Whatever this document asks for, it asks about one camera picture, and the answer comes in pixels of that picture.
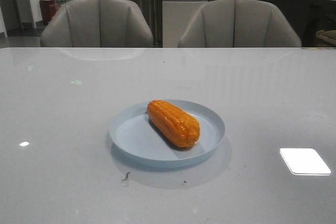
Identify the dark chair with beige cushion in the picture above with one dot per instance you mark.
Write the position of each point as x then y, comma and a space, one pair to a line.
320, 27

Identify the left grey upholstered chair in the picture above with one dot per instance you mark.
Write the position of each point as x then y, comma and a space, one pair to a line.
98, 23

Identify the red trash bin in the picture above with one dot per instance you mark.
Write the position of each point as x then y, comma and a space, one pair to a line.
48, 10

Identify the right grey upholstered chair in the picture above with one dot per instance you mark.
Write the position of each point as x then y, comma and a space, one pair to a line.
238, 24

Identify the orange corn cob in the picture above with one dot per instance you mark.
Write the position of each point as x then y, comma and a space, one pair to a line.
179, 127

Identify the light blue round plate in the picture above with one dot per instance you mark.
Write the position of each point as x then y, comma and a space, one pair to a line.
138, 139

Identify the grey upholstered chair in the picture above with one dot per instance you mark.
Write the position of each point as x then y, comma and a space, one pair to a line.
98, 23
238, 24

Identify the white cabinet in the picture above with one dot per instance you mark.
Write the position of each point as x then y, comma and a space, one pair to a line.
183, 11

